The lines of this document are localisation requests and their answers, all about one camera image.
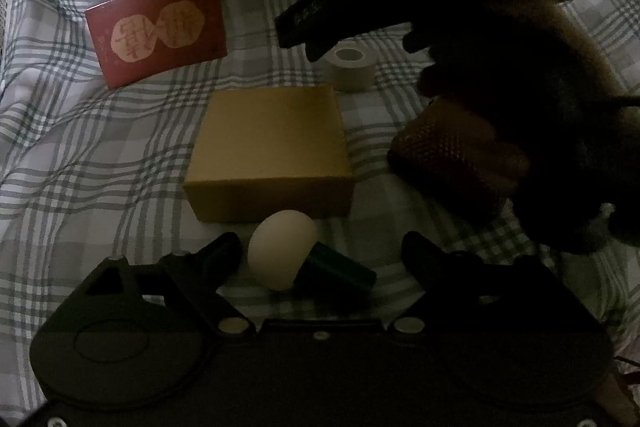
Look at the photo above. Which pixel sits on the cream wooden egg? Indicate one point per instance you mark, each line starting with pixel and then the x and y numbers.
pixel 279 246

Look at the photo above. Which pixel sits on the dark red mesh pouch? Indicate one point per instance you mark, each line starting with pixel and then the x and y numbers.
pixel 448 150

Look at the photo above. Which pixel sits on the tan cardboard box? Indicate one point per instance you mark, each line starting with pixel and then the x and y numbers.
pixel 262 150

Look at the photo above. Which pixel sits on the dark green cylinder tube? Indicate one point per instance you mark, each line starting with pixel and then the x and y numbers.
pixel 331 280

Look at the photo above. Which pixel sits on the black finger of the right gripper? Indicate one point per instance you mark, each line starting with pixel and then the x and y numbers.
pixel 319 25

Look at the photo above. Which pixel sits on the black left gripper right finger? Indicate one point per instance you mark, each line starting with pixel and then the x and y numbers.
pixel 447 279

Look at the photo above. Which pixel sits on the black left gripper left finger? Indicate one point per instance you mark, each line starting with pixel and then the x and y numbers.
pixel 187 278

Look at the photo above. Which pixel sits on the beige tape roll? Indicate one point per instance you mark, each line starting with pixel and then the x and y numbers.
pixel 349 67

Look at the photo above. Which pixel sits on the red envelope with gold emblem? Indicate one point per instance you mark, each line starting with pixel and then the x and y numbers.
pixel 136 39

